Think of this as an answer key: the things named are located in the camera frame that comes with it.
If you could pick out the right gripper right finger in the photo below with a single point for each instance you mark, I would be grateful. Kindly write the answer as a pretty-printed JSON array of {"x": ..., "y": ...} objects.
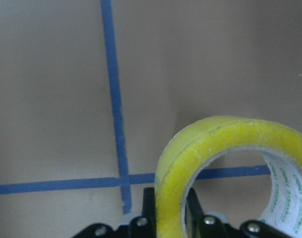
[{"x": 193, "y": 215}]

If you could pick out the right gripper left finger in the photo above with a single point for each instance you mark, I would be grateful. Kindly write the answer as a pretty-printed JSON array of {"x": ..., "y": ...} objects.
[{"x": 148, "y": 212}]

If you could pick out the yellow packing tape roll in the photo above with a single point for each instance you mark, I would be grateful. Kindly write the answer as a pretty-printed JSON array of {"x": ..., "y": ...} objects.
[{"x": 190, "y": 152}]

